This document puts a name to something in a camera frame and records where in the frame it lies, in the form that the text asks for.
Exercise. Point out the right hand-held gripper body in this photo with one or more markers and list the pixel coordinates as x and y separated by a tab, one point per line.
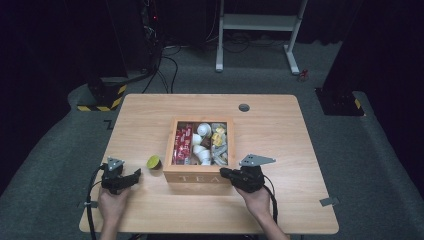
248	176

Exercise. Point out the yellow tea packets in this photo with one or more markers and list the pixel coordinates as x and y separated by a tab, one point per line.
218	135

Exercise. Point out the dark equipment rack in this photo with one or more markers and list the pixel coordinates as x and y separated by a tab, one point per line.
151	30

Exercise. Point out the wooden tea box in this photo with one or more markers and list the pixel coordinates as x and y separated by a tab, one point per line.
200	173

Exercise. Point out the grey tea packets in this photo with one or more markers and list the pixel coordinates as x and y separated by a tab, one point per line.
220	153

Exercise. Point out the white metal stand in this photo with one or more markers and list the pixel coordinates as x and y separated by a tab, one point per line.
256	21

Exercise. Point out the black pillar base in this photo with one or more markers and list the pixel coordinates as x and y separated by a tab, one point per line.
340	101

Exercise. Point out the bunch of red packets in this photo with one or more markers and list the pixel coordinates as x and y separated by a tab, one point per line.
182	145

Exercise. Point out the brown coffee capsule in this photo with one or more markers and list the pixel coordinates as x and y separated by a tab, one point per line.
206	142

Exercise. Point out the black pillar with striped base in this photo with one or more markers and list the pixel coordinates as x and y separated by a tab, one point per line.
106	90

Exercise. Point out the grey table grommet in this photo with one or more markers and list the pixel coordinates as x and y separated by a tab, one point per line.
244	107

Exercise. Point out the green lid coffee capsule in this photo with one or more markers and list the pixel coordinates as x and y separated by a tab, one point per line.
154	162

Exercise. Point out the white coffee capsule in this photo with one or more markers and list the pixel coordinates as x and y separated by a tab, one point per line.
199	149
196	138
205	156
204	129

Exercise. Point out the grey tape piece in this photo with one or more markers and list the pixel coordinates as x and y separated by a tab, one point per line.
329	201
87	204

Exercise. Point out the person's right hand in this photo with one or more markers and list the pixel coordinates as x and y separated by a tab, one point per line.
256	203

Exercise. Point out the person's left hand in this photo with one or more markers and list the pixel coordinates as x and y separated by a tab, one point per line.
111	206

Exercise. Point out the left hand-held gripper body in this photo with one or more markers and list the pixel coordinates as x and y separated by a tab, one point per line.
113	176

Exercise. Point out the small red floor object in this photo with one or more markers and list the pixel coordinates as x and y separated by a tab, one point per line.
302	75

